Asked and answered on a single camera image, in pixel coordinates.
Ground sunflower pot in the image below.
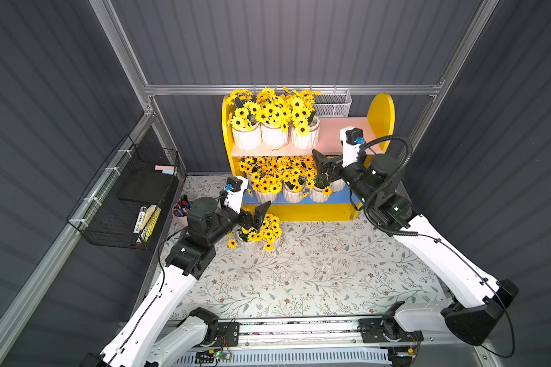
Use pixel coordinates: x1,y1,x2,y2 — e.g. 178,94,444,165
285,89,320,150
256,88,289,149
227,227,263,249
257,213,283,252
328,178,346,193
239,157,283,205
305,160,332,203
279,157,307,204
226,89,262,151

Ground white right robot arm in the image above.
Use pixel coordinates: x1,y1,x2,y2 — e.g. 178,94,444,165
312,146,519,347

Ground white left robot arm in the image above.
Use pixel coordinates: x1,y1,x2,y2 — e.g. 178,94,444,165
81,197,271,366

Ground yellow wooden shelf unit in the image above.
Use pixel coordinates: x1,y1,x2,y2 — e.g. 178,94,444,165
221,93,396,223

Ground pink metal marker bucket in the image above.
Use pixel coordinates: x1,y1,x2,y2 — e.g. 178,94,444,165
172,194,191,227

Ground yellow book in basket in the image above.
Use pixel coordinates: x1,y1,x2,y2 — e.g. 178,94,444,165
136,205,161,244

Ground pink and blue sticky notes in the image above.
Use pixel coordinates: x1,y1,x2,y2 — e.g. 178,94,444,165
155,165,175,175

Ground white marker in basket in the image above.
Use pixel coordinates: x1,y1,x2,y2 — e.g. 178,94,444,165
133,206,147,234

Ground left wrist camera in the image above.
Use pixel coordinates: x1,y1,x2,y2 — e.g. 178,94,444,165
223,176,249,213

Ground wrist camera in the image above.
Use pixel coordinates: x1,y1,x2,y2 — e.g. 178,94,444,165
223,176,249,213
340,126,365,168

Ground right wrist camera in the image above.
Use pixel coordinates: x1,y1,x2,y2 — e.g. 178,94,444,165
340,126,365,168

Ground white wire wall basket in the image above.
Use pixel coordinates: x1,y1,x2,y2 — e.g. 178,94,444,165
314,90,352,118

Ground black wire wall basket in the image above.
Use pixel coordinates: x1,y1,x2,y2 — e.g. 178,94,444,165
67,135,182,250

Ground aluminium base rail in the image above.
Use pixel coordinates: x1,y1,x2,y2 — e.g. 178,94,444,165
114,313,488,354

